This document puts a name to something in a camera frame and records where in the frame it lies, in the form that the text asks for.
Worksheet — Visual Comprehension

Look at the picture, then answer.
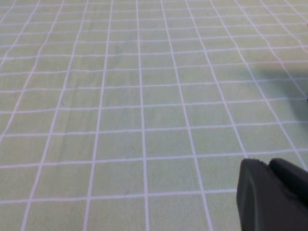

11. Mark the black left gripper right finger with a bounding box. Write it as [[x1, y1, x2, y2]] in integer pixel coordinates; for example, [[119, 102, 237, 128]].
[[268, 158, 308, 205]]

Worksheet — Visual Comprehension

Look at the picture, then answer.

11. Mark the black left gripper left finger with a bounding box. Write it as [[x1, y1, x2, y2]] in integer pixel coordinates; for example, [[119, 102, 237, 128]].
[[236, 158, 308, 231]]

